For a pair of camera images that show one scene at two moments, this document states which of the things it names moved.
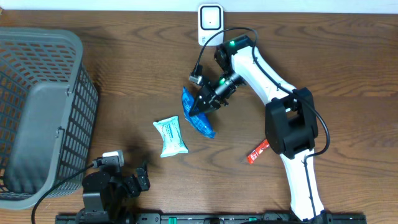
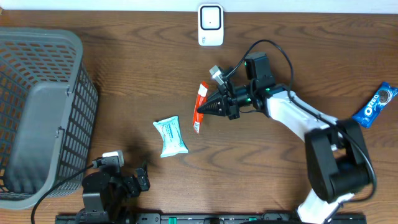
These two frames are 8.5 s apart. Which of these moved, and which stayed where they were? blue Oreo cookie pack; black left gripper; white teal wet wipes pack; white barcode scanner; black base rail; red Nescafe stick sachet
Moved: red Nescafe stick sachet; blue Oreo cookie pack
Stayed: white barcode scanner; black base rail; black left gripper; white teal wet wipes pack
